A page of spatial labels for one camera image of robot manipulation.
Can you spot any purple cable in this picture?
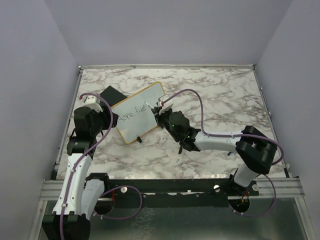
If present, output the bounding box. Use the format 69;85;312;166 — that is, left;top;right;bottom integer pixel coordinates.
161;88;286;217
59;92;143;240

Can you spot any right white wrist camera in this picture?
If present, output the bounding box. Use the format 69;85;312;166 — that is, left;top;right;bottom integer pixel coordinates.
156;94;174;115

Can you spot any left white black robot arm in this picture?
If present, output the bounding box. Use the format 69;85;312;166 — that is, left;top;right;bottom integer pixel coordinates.
42;102;118;240

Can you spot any yellow framed whiteboard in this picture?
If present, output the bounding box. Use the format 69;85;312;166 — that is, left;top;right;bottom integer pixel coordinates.
111;81;166;144

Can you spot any black mounting rail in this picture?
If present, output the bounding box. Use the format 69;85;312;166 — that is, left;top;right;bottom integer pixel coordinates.
95;178;259;213

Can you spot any black marker cap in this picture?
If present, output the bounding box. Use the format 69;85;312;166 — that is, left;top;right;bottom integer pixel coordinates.
178;146;183;155

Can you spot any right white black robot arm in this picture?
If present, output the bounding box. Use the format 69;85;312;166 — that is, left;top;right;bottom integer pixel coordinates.
151;107;277;196

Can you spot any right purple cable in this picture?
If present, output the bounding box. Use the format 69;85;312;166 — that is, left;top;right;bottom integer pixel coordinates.
161;88;286;217

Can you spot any black rectangular pad upper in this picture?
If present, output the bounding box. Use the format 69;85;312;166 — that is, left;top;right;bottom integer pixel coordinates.
100;85;127;107

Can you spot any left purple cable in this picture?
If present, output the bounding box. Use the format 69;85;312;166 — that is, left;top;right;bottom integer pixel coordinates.
59;92;143;240

